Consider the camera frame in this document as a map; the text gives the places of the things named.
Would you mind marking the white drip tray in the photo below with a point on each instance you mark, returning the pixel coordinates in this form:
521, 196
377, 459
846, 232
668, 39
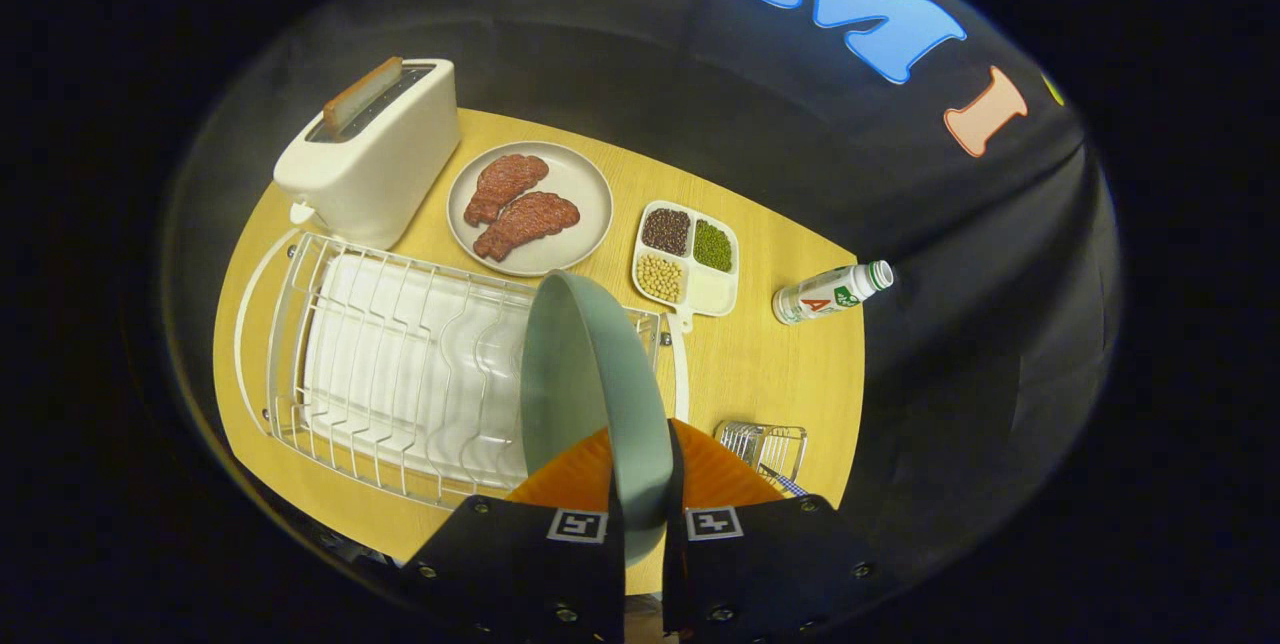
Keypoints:
380, 364

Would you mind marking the pile of dark red beans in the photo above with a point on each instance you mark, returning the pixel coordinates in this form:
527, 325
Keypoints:
666, 231

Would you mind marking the white drink bottle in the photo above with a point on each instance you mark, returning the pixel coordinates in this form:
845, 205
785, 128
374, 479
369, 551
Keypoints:
825, 294

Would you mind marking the black backdrop cloth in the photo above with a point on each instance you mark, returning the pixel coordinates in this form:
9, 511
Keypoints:
950, 324

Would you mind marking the grey plate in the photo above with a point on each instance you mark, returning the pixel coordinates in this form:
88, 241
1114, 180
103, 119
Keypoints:
580, 184

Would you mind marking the white toaster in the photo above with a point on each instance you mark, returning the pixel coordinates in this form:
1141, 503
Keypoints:
370, 174

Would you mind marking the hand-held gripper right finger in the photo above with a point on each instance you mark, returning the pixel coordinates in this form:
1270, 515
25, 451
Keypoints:
760, 564

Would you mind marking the brown meat piece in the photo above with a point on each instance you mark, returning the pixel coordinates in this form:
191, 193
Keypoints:
525, 221
505, 182

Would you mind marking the pale green plate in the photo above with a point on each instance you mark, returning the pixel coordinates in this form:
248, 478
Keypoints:
590, 394

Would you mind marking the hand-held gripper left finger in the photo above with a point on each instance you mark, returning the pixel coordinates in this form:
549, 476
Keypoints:
540, 574

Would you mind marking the pile of yellow beans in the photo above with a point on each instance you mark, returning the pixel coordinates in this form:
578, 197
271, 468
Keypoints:
660, 278

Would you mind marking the toast slice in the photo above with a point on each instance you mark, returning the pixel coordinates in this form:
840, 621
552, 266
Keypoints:
360, 99

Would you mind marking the white divided tray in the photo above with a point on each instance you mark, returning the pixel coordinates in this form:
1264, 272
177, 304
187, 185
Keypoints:
712, 292

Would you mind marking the pile of green beans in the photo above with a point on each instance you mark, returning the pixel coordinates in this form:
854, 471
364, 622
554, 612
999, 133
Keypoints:
713, 246

